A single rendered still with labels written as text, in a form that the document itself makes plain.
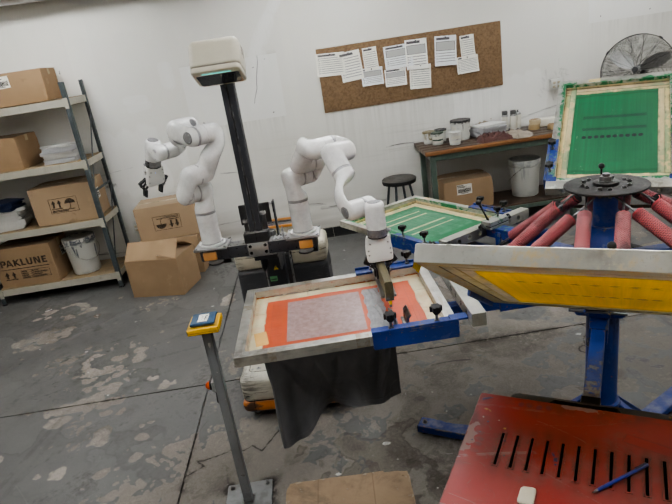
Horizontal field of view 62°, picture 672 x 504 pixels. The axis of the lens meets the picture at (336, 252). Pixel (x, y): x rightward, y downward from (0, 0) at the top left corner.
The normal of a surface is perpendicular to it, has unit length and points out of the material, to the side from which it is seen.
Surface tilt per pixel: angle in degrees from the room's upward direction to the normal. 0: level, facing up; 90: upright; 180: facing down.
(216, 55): 64
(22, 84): 89
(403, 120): 90
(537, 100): 90
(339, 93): 90
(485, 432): 0
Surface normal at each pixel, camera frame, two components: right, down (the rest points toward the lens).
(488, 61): 0.07, 0.34
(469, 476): -0.15, -0.93
